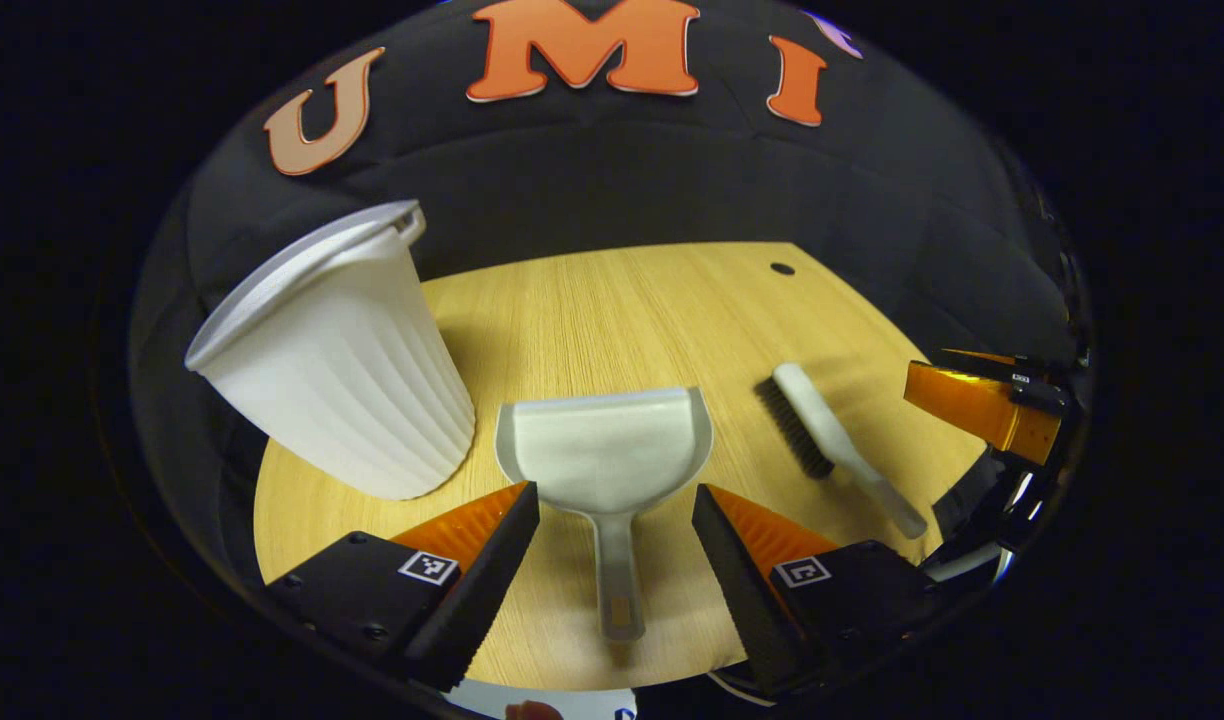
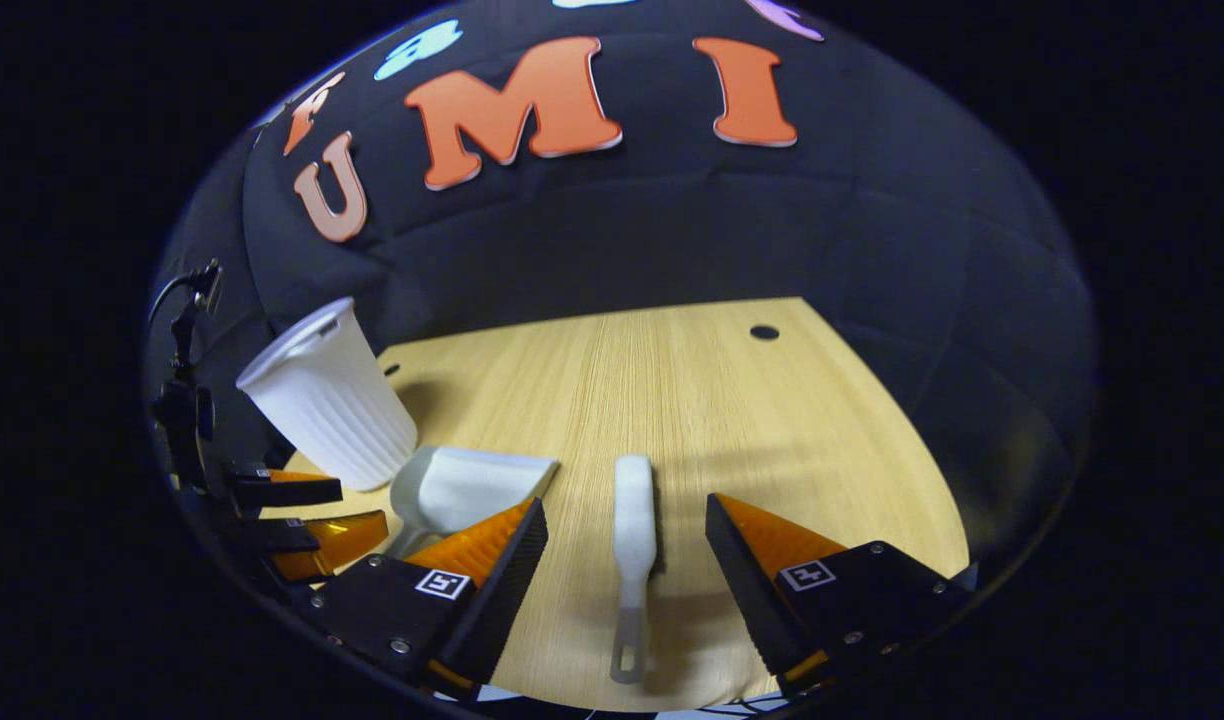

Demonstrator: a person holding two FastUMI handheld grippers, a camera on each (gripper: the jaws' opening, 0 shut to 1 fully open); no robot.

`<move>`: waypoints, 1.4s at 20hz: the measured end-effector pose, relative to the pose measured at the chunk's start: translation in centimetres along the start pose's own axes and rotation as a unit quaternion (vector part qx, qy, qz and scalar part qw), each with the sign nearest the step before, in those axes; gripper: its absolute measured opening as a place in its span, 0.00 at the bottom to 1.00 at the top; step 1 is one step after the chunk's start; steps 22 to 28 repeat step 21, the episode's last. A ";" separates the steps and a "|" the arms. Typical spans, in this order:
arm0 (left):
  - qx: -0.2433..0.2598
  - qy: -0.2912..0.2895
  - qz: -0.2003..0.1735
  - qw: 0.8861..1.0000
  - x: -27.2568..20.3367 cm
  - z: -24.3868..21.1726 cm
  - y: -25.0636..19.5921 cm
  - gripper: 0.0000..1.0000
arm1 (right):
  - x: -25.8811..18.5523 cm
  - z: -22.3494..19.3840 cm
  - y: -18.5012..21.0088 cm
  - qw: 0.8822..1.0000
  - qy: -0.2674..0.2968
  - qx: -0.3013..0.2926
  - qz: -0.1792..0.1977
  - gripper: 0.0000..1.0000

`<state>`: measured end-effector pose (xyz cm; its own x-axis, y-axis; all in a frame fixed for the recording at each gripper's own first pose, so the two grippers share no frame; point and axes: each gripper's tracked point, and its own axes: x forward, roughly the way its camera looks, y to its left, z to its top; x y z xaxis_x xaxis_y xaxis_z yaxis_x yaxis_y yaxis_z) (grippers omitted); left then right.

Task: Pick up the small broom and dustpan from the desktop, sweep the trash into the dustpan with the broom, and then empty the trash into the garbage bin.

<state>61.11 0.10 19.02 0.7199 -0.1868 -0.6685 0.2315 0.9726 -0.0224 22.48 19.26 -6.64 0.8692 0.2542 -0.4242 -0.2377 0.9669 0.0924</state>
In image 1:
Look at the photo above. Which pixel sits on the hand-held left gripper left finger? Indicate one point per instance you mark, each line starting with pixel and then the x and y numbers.
pixel 482 590

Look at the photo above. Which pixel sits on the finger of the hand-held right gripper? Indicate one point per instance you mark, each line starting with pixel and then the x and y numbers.
pixel 972 405
pixel 982 360

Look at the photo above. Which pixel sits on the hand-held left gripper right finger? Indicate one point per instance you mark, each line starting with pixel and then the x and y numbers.
pixel 742 590

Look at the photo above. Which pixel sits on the small white broom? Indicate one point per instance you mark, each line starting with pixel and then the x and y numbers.
pixel 822 425

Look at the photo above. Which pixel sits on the white plastic dustpan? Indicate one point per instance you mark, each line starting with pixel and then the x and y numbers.
pixel 602 450

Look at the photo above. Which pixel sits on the white ribbed garbage bin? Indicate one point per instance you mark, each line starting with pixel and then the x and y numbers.
pixel 342 380

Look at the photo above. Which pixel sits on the wooden desktop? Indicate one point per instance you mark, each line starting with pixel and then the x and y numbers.
pixel 612 310

